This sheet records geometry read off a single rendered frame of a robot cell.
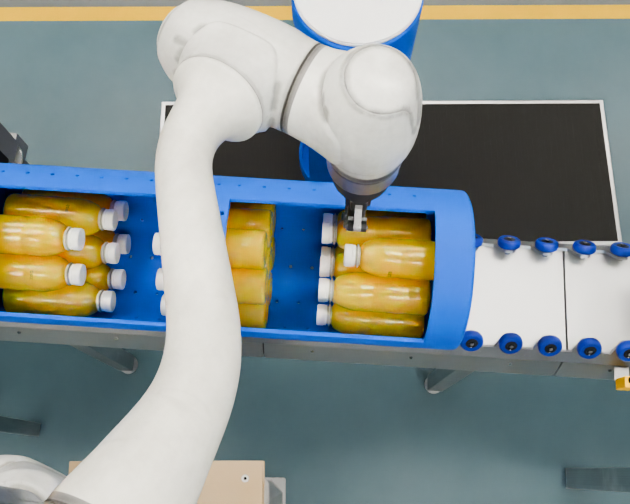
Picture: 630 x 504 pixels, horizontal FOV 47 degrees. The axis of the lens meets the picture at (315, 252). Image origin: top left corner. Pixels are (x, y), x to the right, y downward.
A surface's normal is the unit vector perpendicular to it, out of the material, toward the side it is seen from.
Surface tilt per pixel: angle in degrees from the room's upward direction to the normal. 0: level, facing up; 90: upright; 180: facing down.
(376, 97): 20
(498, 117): 0
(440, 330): 62
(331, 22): 0
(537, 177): 0
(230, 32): 10
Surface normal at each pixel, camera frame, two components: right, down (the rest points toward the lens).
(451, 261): -0.01, -0.08
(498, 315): 0.00, -0.29
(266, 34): 0.17, -0.48
